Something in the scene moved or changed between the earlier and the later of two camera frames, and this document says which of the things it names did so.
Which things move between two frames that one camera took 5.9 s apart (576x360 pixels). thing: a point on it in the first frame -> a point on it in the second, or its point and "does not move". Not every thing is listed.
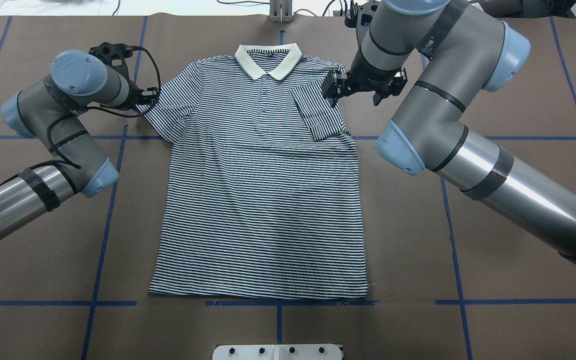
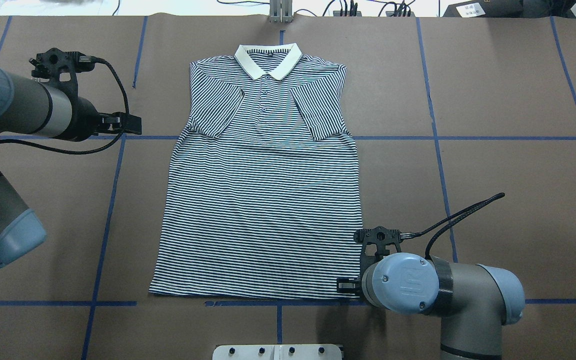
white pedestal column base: [278, 352] does not move
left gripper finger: [150, 95] -> [86, 121]
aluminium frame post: [280, 11] does not move
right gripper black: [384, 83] -> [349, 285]
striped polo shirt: [262, 193] does not move
